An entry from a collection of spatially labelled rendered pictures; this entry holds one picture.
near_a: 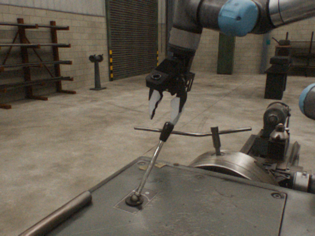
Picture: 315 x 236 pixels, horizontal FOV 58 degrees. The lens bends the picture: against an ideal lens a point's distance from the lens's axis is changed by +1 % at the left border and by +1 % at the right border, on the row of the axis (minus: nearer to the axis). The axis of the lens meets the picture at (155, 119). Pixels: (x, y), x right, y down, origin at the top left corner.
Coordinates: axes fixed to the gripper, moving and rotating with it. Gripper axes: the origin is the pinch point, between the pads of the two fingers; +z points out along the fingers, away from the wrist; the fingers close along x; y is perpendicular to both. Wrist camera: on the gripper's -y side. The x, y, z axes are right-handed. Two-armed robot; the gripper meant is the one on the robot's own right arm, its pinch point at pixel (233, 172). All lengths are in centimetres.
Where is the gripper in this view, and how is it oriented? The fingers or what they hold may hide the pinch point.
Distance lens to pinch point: 112.6
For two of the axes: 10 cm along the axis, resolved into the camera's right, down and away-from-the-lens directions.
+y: 4.8, -2.3, 8.4
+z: -8.8, -1.3, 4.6
